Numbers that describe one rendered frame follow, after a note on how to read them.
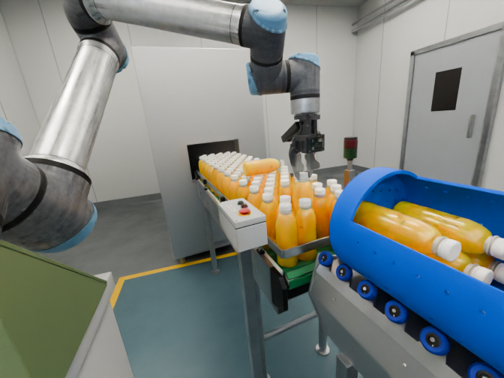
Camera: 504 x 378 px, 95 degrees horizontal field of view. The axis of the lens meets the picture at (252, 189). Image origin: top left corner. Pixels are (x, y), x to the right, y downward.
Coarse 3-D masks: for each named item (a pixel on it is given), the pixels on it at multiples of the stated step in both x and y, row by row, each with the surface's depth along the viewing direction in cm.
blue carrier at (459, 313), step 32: (352, 192) 55; (384, 192) 62; (416, 192) 63; (448, 192) 54; (480, 192) 47; (352, 224) 51; (352, 256) 53; (384, 256) 44; (416, 256) 39; (384, 288) 48; (416, 288) 39; (448, 288) 35; (480, 288) 31; (448, 320) 36; (480, 320) 32; (480, 352) 34
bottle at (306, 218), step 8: (304, 208) 75; (312, 208) 77; (296, 216) 77; (304, 216) 74; (312, 216) 75; (304, 224) 75; (312, 224) 75; (304, 232) 76; (312, 232) 76; (304, 240) 76; (312, 240) 77; (304, 256) 78; (312, 256) 78
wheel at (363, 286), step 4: (364, 280) 56; (368, 280) 56; (360, 284) 57; (364, 284) 56; (368, 284) 55; (372, 284) 55; (360, 288) 56; (364, 288) 55; (368, 288) 55; (372, 288) 54; (376, 288) 55; (360, 292) 56; (364, 292) 55; (368, 292) 54; (372, 292) 54; (376, 292) 54; (364, 296) 55; (368, 296) 54; (372, 296) 54
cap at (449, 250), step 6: (444, 240) 42; (450, 240) 42; (444, 246) 41; (450, 246) 41; (456, 246) 41; (438, 252) 42; (444, 252) 41; (450, 252) 41; (456, 252) 42; (444, 258) 42; (450, 258) 41; (456, 258) 42
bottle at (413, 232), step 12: (360, 204) 58; (372, 204) 56; (360, 216) 56; (372, 216) 53; (384, 216) 51; (396, 216) 49; (408, 216) 48; (372, 228) 53; (384, 228) 50; (396, 228) 48; (408, 228) 46; (420, 228) 45; (432, 228) 44; (396, 240) 48; (408, 240) 46; (420, 240) 44; (432, 240) 43; (420, 252) 45; (432, 252) 44
